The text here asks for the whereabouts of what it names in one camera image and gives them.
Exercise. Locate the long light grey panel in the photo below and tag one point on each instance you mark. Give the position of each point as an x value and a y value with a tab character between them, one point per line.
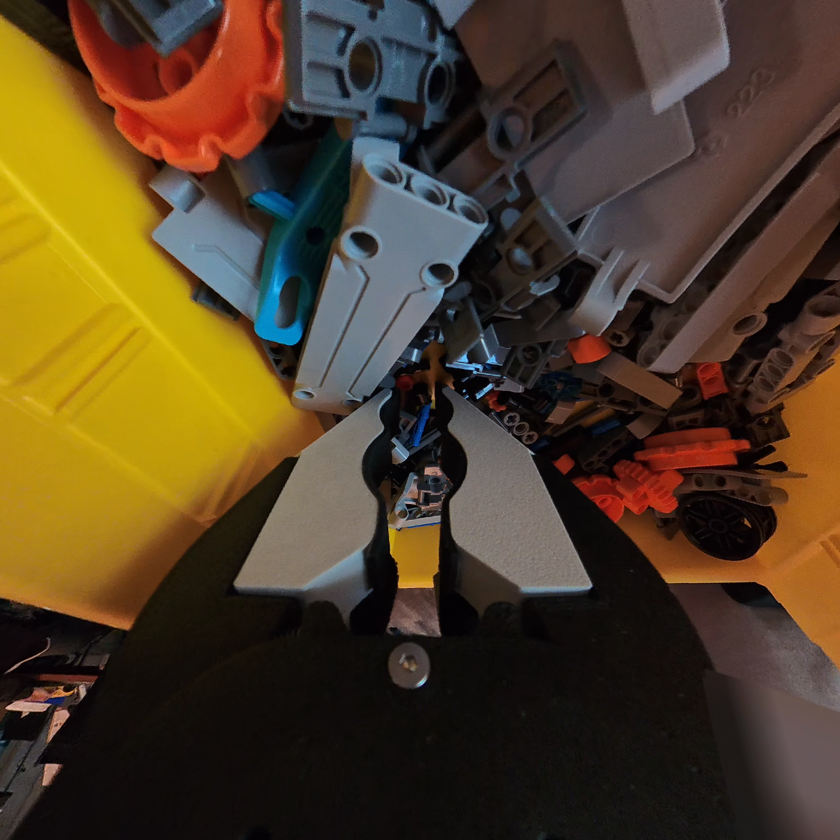
374	295

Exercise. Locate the large orange wheel hub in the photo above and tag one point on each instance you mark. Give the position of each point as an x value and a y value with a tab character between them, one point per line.
190	111

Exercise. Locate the teal brick separator tool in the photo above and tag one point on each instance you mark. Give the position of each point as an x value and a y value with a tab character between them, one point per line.
302	262

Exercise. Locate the black spoked wheel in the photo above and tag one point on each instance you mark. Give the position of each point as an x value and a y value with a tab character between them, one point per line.
725	528

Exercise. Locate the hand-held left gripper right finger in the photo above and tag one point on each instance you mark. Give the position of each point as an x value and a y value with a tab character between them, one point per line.
518	525

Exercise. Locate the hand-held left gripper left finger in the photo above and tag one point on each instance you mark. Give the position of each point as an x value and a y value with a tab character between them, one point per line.
308	525

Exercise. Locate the pile of building pieces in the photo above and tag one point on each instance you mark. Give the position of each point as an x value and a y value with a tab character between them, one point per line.
590	229

